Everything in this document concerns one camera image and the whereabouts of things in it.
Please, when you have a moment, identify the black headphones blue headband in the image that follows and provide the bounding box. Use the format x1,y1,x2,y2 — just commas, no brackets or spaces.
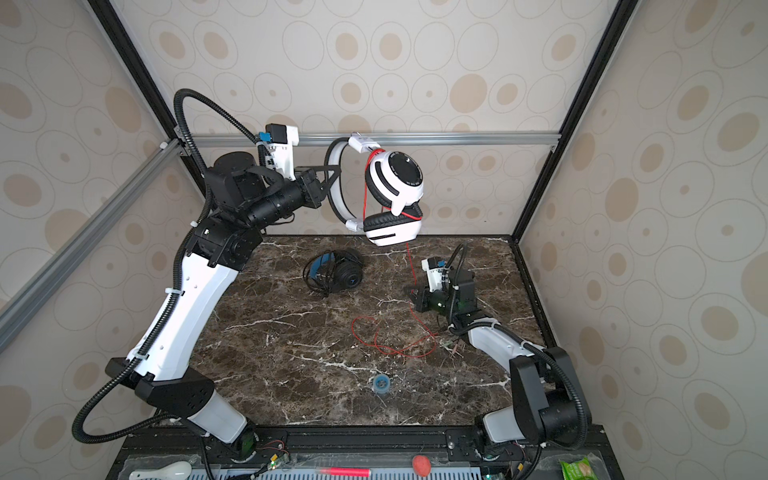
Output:
302,249,364,297

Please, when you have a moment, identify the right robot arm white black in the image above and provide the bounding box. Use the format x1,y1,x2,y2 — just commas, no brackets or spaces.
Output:
409,243,592,450

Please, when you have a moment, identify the horizontal aluminium rail back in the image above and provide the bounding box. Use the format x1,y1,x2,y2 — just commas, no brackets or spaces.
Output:
175,130,562,150

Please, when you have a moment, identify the green snack packet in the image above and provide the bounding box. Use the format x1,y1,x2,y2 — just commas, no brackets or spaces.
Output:
560,457,598,480

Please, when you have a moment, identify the pink red pen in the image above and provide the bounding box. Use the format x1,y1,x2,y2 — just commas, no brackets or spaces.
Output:
315,467,372,478

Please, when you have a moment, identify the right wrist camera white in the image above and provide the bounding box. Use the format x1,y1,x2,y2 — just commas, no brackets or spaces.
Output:
421,257,450,292

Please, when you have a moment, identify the diagonal aluminium rail left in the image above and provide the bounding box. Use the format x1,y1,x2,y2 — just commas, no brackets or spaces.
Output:
1,139,181,350

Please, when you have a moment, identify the blue tape roll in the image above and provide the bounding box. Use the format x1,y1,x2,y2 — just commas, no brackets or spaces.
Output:
372,374,391,395

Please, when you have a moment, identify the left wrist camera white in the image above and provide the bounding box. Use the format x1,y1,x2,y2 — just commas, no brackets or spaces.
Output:
259,123,299,180

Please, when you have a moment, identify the red headphone cable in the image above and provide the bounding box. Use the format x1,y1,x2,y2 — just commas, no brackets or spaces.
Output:
350,146,442,361

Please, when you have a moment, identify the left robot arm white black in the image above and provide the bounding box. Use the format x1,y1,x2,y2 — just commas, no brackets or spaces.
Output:
71,88,327,458

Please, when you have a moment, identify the red ball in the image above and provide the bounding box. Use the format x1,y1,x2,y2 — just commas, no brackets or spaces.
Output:
412,455,432,478

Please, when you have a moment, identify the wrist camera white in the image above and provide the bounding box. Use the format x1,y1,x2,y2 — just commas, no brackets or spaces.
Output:
259,123,299,180
421,257,450,292

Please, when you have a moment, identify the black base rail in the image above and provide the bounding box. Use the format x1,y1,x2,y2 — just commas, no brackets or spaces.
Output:
107,425,623,479

